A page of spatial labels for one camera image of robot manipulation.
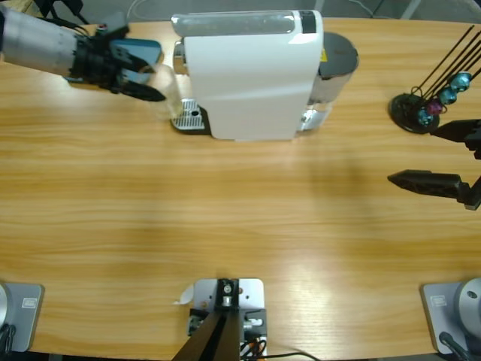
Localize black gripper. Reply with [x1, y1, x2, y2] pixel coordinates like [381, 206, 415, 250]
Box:
[73, 28, 168, 102]
[386, 119, 481, 211]

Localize clear drinking glass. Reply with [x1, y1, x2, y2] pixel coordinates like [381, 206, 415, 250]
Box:
[137, 63, 181, 121]

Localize purple coffee capsule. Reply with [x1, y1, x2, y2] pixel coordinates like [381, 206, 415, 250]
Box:
[425, 99, 446, 117]

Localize white capsule coffee machine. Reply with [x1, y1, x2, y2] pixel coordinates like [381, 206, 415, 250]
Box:
[171, 9, 334, 144]

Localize teal plastic tray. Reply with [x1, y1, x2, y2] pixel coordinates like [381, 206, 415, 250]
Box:
[62, 37, 163, 89]

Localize black capsule stand with rods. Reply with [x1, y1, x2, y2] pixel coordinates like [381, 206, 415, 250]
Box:
[389, 25, 481, 134]

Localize silver drip tray grate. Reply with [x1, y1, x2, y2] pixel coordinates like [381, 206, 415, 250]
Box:
[171, 98, 207, 132]

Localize black stand legs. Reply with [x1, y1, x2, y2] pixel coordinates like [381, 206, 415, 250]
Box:
[35, 0, 91, 26]

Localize wooden crate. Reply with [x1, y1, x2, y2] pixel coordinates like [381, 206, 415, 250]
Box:
[5, 0, 44, 16]

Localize grey water tank dark lid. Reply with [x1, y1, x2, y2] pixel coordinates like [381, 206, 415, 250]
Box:
[310, 32, 360, 114]

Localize grey metal leg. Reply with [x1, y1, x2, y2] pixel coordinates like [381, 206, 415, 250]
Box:
[400, 0, 422, 20]

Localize white paper tag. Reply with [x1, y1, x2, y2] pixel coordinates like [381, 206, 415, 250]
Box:
[172, 284, 195, 305]

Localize white mounting block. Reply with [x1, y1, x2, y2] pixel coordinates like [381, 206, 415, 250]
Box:
[187, 277, 270, 361]

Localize white cable on floor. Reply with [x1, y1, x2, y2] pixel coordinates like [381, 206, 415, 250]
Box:
[126, 0, 174, 22]

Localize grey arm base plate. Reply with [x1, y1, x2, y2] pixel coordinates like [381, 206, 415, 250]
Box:
[419, 277, 481, 355]
[0, 282, 45, 353]

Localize black cable at base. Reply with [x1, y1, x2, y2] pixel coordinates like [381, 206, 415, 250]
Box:
[0, 325, 17, 353]
[438, 331, 470, 361]

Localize black cable under mounting block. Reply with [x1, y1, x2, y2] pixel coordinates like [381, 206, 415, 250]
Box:
[262, 351, 316, 361]

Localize black camera post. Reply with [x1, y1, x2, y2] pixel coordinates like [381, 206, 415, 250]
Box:
[172, 278, 241, 361]

